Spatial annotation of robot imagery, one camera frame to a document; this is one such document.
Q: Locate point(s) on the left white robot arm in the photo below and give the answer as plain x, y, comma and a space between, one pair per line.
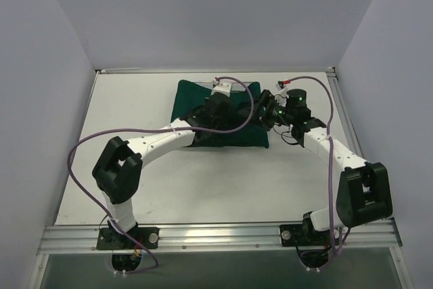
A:
118, 170

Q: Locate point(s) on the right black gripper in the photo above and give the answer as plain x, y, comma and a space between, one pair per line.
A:
266, 109

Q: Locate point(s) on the metal mesh instrument tray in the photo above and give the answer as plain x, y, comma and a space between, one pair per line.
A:
236, 87

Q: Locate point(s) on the aluminium rail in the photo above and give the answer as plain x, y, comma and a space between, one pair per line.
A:
342, 127
214, 237

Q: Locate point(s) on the aluminium right side rail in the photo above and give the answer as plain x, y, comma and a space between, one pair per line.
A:
342, 127

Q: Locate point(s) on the green surgical cloth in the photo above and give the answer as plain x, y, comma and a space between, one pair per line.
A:
190, 95

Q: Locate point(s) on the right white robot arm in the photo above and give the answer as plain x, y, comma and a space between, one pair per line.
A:
362, 194

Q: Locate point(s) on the aluminium front rail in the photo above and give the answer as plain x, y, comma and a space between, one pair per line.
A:
214, 237

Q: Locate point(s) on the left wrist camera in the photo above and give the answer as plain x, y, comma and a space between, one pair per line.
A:
221, 87

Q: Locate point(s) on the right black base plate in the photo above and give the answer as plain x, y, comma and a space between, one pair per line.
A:
303, 234

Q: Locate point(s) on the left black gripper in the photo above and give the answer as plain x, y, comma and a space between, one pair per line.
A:
235, 113

